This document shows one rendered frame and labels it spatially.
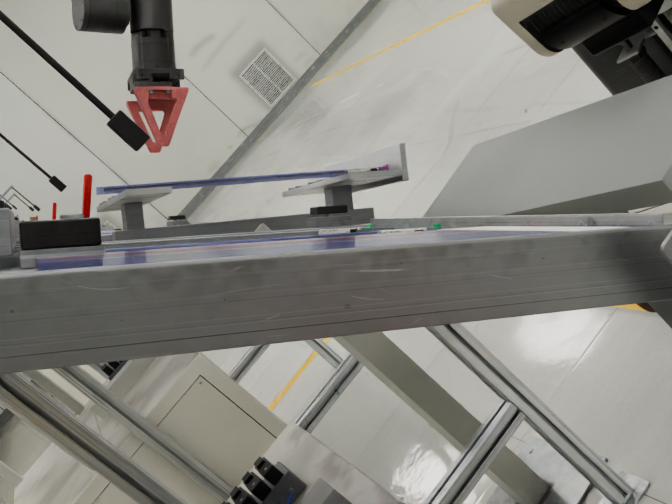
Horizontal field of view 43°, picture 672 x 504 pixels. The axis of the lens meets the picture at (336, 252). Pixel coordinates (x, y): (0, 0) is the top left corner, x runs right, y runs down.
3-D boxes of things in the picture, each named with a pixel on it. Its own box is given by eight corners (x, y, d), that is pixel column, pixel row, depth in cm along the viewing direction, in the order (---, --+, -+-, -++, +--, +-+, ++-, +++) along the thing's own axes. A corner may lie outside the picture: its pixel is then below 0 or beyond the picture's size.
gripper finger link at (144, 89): (138, 145, 107) (133, 70, 107) (133, 150, 114) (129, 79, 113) (192, 144, 109) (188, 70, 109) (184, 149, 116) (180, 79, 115)
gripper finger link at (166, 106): (133, 150, 114) (129, 79, 113) (128, 154, 120) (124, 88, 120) (184, 149, 116) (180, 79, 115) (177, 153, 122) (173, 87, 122)
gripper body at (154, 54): (134, 82, 108) (130, 24, 108) (127, 94, 118) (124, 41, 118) (185, 82, 110) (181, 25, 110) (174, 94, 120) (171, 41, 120)
